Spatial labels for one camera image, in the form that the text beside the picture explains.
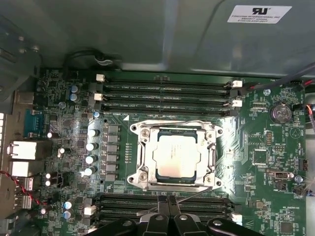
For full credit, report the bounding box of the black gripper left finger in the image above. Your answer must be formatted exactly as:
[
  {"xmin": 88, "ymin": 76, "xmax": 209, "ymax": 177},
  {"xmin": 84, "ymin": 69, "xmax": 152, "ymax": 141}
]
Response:
[{"xmin": 87, "ymin": 196, "xmax": 170, "ymax": 236}]

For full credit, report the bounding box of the black wire loop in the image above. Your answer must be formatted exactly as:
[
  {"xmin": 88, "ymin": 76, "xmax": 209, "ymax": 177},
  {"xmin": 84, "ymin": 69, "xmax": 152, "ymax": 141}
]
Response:
[{"xmin": 63, "ymin": 48, "xmax": 123, "ymax": 74}]

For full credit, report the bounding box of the internal USB port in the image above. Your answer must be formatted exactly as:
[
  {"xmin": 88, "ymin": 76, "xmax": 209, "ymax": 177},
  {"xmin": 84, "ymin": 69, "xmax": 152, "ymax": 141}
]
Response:
[{"xmin": 267, "ymin": 169, "xmax": 295, "ymax": 184}]

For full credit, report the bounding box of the black PC case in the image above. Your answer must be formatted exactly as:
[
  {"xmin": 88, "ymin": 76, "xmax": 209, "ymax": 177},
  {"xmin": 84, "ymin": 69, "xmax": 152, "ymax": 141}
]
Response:
[{"xmin": 0, "ymin": 0, "xmax": 315, "ymax": 236}]

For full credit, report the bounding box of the CPU socket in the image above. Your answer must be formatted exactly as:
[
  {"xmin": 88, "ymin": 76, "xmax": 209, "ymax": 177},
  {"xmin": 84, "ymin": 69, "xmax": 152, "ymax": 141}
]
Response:
[{"xmin": 129, "ymin": 119, "xmax": 223, "ymax": 192}]

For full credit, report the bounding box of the green motherboard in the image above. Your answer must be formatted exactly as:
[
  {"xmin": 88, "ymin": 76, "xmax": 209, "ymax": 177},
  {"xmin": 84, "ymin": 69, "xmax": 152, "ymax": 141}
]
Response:
[{"xmin": 31, "ymin": 68, "xmax": 307, "ymax": 236}]

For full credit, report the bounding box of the thick black sleeved cable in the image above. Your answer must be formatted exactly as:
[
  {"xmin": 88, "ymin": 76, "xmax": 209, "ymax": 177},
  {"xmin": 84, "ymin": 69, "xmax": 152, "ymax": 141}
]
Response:
[{"xmin": 246, "ymin": 61, "xmax": 315, "ymax": 92}]

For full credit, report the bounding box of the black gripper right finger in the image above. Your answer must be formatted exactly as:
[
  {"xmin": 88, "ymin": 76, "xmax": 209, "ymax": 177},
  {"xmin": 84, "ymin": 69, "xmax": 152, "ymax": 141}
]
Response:
[{"xmin": 169, "ymin": 196, "xmax": 263, "ymax": 236}]

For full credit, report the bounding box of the silver CPU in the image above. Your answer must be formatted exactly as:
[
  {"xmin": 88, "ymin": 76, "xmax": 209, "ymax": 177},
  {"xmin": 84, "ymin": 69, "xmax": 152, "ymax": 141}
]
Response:
[{"xmin": 152, "ymin": 127, "xmax": 202, "ymax": 184}]

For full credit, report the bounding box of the silver coin battery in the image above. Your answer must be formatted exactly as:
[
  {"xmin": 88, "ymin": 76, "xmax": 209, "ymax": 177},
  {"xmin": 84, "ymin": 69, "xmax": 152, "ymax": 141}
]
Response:
[{"xmin": 269, "ymin": 103, "xmax": 293, "ymax": 125}]

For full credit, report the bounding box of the white case label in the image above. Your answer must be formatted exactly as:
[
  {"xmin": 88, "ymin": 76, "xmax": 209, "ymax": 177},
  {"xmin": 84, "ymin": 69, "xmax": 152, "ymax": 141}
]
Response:
[{"xmin": 226, "ymin": 5, "xmax": 293, "ymax": 24}]

